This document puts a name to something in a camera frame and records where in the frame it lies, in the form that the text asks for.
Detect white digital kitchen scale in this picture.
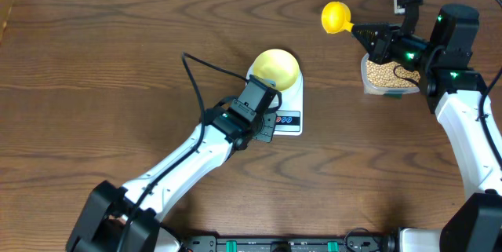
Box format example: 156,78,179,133
245,65,304,137

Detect soybeans in container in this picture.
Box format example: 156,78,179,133
366,60,420,88

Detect green tape patch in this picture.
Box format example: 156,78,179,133
383,93,403,99

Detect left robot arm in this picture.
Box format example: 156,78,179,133
66,75,282,251

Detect clear plastic container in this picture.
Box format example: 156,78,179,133
361,53,420,95

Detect yellow bowl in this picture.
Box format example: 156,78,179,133
251,49,300,91

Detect black cable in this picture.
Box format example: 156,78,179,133
391,0,502,174
115,51,283,252

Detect yellow measuring scoop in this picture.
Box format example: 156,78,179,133
321,2,354,34

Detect left black cable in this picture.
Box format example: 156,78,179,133
115,51,283,252

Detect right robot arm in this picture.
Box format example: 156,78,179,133
349,0,501,251

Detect right black cable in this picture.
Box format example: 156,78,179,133
391,0,502,174

